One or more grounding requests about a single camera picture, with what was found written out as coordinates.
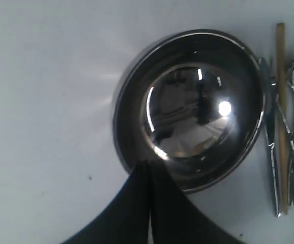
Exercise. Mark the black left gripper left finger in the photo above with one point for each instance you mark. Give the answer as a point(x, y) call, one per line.
point(126, 218)

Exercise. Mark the large shiny steel bowl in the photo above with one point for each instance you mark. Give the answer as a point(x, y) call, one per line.
point(193, 102)

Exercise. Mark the steel fork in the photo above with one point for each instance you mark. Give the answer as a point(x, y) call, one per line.
point(280, 113)

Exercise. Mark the steel table knife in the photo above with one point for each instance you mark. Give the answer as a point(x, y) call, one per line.
point(269, 131)

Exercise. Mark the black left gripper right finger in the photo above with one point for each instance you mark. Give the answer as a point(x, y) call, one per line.
point(174, 218)

